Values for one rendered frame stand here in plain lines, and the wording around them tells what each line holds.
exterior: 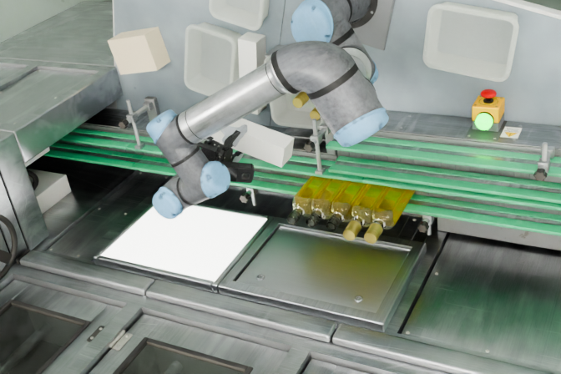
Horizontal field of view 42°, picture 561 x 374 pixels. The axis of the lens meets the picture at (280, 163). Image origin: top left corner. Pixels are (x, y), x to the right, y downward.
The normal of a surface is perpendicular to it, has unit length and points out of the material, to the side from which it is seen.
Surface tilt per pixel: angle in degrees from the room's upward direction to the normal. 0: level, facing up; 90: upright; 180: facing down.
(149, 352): 90
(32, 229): 90
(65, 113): 90
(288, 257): 90
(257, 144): 0
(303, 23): 6
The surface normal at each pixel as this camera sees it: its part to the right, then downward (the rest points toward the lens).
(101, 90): 0.88, 0.12
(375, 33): -0.46, 0.53
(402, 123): -0.13, -0.86
